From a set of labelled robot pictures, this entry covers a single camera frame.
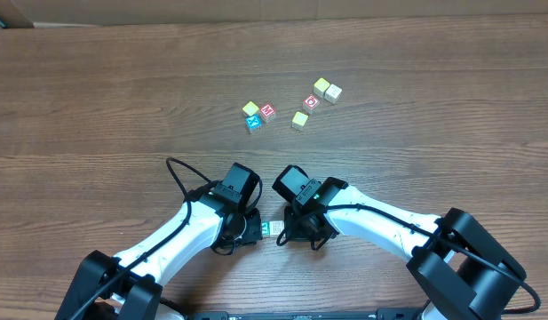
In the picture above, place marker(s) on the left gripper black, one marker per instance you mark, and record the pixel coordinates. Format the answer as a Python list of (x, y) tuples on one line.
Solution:
[(254, 228)]

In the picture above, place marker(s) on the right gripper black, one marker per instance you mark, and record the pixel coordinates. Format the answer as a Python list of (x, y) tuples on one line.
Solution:
[(289, 228)]

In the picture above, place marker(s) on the green letter V block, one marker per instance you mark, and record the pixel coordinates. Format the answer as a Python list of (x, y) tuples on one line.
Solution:
[(265, 229)]

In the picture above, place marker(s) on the white letter E block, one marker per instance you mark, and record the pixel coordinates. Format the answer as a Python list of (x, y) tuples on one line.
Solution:
[(276, 227)]

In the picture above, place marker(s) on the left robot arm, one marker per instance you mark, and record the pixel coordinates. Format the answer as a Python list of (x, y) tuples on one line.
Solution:
[(129, 285)]

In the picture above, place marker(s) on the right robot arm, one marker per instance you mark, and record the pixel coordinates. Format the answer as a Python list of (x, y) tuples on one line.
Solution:
[(463, 270)]

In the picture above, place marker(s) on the yellow block middle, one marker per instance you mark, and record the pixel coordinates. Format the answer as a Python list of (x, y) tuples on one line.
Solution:
[(299, 120)]

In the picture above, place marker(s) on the blue letter X block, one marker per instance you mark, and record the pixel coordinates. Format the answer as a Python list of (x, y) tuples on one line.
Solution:
[(253, 123)]

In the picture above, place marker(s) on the red letter M block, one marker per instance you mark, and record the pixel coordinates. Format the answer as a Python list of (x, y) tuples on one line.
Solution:
[(267, 113)]

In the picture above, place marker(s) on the red letter C block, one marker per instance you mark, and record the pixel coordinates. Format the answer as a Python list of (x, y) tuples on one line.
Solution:
[(310, 104)]

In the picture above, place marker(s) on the yellow block left cluster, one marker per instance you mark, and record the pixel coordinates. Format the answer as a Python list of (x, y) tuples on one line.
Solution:
[(250, 109)]

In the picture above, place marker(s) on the white block far right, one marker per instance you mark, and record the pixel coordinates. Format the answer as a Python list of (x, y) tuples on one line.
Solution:
[(333, 93)]

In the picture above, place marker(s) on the yellow block far right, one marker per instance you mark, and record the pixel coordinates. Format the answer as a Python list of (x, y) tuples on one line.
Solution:
[(320, 87)]

